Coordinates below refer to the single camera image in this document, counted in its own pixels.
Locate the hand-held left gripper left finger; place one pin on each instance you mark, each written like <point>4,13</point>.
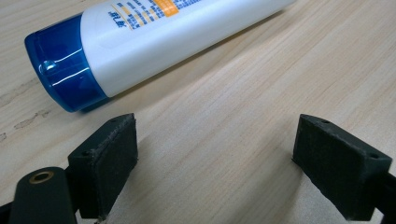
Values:
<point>106,168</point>

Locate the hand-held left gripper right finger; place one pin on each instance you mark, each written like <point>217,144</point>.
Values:
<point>339,168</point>

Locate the white bottle with blue cap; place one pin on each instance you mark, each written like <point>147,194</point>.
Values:
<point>130,53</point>

